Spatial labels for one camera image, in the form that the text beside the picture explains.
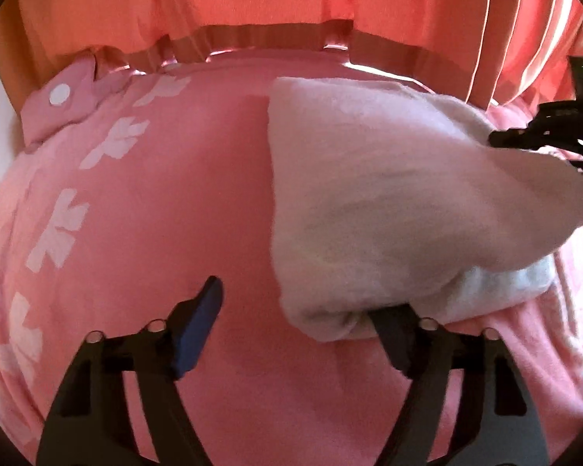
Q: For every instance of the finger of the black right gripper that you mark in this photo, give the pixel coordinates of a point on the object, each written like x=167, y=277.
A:
x=512, y=138

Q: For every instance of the white knitted sweater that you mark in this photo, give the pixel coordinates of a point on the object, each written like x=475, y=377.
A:
x=385, y=195

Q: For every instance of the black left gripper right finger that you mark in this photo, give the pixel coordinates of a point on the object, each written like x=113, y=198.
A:
x=496, y=423

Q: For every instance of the pink polka dot pillow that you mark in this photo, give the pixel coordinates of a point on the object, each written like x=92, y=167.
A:
x=70, y=97

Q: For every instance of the orange curtain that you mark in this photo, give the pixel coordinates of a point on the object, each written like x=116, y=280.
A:
x=480, y=51

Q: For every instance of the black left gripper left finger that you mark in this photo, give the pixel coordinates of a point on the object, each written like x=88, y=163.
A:
x=89, y=423

